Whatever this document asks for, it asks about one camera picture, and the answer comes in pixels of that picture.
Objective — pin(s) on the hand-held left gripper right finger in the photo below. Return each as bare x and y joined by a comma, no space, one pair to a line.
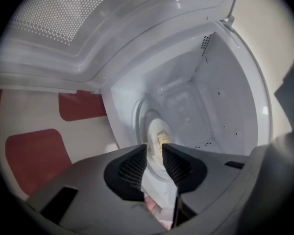
210,175

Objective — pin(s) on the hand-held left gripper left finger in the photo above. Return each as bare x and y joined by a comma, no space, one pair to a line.
93,187

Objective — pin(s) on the white microwave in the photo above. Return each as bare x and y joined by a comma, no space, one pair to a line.
210,82

